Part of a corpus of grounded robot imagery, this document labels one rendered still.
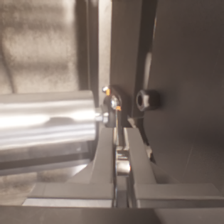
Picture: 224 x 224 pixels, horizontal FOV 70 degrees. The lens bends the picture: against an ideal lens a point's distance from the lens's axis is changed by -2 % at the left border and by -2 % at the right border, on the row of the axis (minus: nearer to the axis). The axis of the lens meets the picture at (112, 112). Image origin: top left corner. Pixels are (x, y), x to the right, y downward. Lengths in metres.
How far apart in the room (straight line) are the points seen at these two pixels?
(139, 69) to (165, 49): 0.09
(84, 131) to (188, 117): 0.22
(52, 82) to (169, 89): 1.10
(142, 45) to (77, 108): 0.16
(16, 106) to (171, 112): 0.27
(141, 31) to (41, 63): 1.00
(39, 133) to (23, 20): 0.97
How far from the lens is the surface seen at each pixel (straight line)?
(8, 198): 0.57
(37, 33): 1.21
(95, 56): 0.87
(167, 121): 0.20
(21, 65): 1.25
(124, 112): 0.33
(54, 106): 0.33
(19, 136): 0.34
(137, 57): 0.28
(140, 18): 0.28
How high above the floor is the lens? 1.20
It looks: 62 degrees down
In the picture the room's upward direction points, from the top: 150 degrees clockwise
